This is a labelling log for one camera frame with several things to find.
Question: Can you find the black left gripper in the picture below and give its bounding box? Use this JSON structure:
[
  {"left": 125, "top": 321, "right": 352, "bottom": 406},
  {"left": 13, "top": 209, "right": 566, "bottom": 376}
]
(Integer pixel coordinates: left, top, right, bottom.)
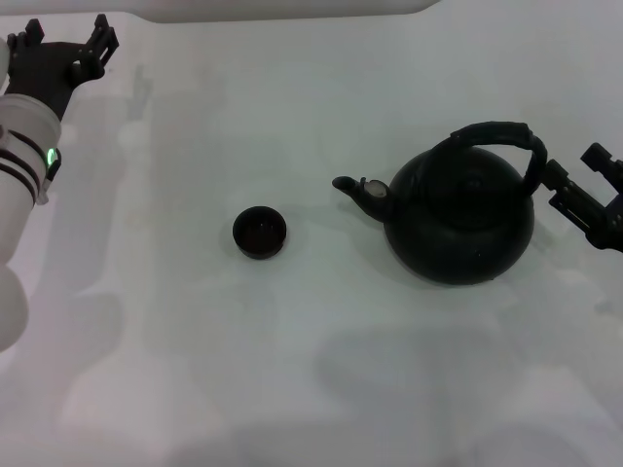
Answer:
[{"left": 2, "top": 13, "right": 122, "bottom": 121}]

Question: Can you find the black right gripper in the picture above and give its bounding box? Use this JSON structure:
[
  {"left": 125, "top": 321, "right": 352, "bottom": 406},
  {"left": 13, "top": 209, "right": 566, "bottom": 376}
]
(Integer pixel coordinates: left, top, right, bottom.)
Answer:
[{"left": 545, "top": 142, "right": 623, "bottom": 253}]

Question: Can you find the black teapot with arched handle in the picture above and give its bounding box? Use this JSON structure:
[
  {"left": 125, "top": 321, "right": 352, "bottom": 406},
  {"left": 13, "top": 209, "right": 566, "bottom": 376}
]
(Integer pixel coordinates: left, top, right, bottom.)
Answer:
[{"left": 331, "top": 121, "right": 550, "bottom": 287}]

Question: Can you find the small black teacup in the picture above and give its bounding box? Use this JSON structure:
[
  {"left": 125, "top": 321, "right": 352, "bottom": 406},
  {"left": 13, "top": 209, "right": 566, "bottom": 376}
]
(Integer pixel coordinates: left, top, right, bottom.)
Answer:
[{"left": 232, "top": 205, "right": 288, "bottom": 262}]

